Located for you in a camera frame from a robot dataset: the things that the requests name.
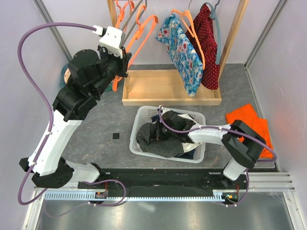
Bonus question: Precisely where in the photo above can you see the orange hanger of grey skirt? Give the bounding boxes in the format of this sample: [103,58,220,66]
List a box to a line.
[111,14,159,92]

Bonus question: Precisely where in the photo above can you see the white pleated skirt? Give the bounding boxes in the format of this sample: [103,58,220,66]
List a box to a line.
[163,112,200,152]

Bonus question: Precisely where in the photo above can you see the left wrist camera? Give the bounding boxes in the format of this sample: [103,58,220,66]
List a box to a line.
[93,25,125,59]

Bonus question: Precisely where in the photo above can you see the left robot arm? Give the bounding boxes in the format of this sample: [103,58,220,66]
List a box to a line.
[19,46,132,189]

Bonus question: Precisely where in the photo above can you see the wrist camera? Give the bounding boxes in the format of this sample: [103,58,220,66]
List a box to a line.
[93,25,125,59]
[158,105,174,119]

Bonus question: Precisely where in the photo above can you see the wooden clothes rack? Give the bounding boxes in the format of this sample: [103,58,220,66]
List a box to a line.
[107,0,249,106]

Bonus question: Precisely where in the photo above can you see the teal basket with floral cloth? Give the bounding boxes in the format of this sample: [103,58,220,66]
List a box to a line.
[59,65,113,92]

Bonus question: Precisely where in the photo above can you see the orange hanger of denim skirt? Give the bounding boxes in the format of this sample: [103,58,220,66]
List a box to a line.
[115,0,135,29]

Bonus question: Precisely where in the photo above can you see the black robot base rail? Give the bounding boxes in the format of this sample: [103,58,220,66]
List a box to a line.
[76,163,250,192]

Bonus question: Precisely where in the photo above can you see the blue floral skirt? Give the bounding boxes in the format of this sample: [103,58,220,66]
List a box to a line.
[155,14,203,97]

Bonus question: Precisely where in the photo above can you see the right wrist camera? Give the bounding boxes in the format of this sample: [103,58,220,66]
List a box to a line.
[158,105,174,119]

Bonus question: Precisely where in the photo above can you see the white plastic laundry basket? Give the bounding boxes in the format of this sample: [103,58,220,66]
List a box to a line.
[130,106,206,163]

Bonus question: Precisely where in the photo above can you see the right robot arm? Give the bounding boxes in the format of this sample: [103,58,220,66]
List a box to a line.
[158,108,266,181]

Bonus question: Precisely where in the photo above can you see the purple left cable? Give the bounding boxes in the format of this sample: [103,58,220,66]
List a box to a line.
[18,22,127,218]

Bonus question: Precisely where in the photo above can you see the dark blue denim skirt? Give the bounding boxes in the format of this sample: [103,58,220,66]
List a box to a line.
[151,115,195,160]

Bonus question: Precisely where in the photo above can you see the blue-grey hanger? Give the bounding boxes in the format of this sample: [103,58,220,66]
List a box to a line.
[201,0,222,65]

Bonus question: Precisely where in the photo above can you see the small black square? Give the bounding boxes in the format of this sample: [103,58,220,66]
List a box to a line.
[112,133,120,139]

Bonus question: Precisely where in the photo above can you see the grey dotted skirt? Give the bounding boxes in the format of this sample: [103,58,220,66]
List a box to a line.
[136,123,184,158]

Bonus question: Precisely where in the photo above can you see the orange folded cloth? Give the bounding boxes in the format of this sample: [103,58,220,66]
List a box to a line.
[225,103,273,149]

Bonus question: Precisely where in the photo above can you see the red polka dot skirt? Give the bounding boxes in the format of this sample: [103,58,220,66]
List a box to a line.
[193,4,220,90]

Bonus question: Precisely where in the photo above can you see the orange hanger of floral skirt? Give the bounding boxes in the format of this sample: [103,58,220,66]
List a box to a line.
[171,8,205,70]

